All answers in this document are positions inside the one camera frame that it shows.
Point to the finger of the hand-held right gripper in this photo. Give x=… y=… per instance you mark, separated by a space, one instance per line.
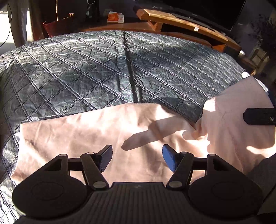
x=258 y=116

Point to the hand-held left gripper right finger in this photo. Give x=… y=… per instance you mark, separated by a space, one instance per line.
x=169 y=157

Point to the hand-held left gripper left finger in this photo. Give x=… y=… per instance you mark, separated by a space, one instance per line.
x=105 y=157

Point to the pink garment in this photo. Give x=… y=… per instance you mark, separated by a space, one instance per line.
x=75 y=129

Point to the white folded garment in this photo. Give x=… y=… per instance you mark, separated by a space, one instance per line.
x=245 y=74

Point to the dark grey cloth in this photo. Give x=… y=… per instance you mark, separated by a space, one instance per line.
x=265 y=172

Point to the pale plant container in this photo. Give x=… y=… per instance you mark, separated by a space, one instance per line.
x=259 y=57

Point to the dark leafy plant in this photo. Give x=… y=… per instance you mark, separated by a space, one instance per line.
x=265 y=32

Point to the grey quilted bed cover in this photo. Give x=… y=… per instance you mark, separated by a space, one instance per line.
x=75 y=75

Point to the black television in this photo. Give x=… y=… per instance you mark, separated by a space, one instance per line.
x=194 y=8

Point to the low wooden cabinet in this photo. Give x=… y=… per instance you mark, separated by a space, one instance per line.
x=120 y=27

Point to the wooden television riser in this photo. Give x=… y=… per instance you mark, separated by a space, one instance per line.
x=172 y=17

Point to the red plant pot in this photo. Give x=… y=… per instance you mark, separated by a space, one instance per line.
x=56 y=28

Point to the orange tissue box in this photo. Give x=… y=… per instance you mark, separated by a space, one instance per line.
x=115 y=17

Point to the black tabletop device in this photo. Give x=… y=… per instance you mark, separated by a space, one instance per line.
x=91 y=10

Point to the indoor tree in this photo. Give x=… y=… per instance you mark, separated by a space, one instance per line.
x=57 y=10

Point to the beige curtain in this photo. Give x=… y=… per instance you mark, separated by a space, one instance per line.
x=21 y=25

